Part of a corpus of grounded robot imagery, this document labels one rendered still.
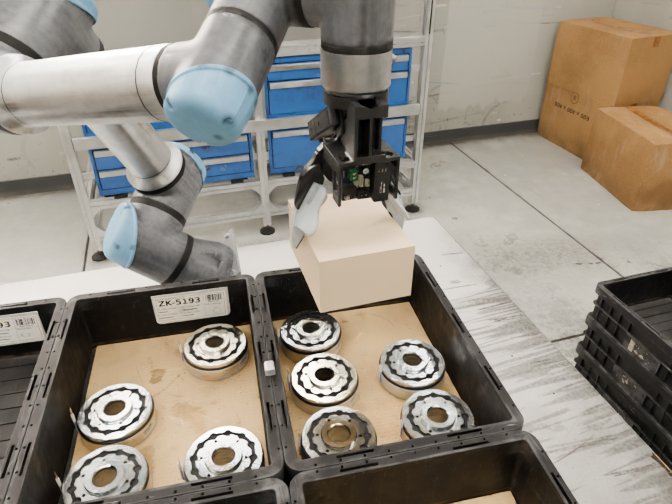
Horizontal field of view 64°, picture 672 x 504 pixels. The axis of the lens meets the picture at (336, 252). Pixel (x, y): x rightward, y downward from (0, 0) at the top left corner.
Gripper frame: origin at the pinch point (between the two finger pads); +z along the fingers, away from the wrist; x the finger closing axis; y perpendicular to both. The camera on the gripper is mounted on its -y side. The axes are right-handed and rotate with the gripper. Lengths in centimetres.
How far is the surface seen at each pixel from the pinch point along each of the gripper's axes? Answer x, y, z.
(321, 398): -5.3, 5.3, 23.6
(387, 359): 6.9, 0.6, 23.8
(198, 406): -22.7, -1.4, 26.8
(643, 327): 83, -16, 51
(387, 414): 3.9, 8.4, 26.7
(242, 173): 9, -187, 76
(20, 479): -42.0, 12.4, 16.8
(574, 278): 146, -103, 110
